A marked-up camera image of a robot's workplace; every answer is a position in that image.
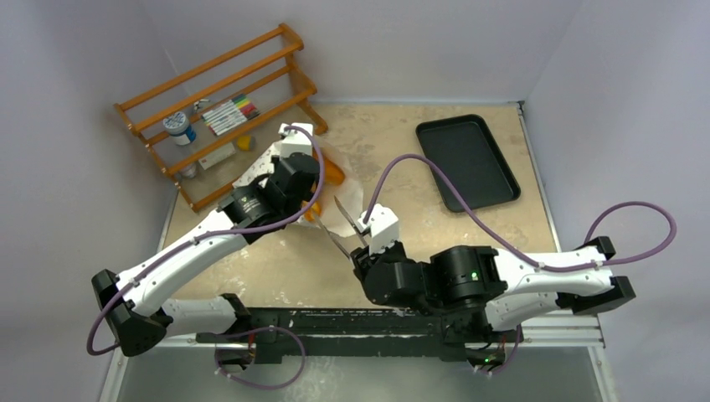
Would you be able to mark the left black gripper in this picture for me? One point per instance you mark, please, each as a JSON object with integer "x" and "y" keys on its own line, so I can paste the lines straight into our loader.
{"x": 275, "y": 162}

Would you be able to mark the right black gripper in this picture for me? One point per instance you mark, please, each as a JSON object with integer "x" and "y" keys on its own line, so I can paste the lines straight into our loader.
{"x": 359, "y": 257}

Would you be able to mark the patterned white paper bag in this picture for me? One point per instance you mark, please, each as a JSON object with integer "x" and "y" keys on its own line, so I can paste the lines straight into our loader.
{"x": 349, "y": 193}

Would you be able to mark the black plastic tray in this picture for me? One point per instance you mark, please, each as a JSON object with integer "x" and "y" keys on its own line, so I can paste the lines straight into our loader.
{"x": 464, "y": 149}

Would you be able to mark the braided fake bread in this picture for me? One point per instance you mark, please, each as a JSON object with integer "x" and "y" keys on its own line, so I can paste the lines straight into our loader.
{"x": 313, "y": 213}

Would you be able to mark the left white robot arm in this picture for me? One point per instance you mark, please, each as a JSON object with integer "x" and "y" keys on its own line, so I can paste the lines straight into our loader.
{"x": 137, "y": 304}

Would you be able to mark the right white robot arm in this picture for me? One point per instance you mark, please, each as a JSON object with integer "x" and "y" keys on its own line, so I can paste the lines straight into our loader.
{"x": 534, "y": 291}

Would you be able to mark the round fake bread roll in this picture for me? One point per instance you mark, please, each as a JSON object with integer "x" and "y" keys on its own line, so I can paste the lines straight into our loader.
{"x": 334, "y": 175}

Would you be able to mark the yellow grey eraser block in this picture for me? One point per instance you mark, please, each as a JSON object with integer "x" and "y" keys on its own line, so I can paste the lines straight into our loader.
{"x": 245, "y": 143}

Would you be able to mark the small white box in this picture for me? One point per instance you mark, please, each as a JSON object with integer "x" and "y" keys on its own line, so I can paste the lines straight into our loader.
{"x": 217, "y": 156}

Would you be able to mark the pack of coloured markers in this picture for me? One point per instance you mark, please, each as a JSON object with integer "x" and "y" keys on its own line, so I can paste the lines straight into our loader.
{"x": 230, "y": 114}

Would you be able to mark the orange wooden rack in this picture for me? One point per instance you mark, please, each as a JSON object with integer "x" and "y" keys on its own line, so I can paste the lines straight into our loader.
{"x": 274, "y": 66}

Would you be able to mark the blue lid jar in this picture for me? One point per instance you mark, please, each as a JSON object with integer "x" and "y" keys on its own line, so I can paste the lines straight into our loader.
{"x": 179, "y": 128}

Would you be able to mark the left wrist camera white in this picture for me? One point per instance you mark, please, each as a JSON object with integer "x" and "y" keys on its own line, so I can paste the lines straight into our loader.
{"x": 294, "y": 141}

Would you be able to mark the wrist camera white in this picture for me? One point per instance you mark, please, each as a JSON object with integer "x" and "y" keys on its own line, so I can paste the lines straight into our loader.
{"x": 382, "y": 227}
{"x": 294, "y": 141}

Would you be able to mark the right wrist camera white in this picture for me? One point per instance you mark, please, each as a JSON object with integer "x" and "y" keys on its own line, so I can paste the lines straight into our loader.
{"x": 382, "y": 227}

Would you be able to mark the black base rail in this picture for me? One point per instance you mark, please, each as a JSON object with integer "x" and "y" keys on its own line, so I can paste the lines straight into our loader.
{"x": 450, "y": 328}

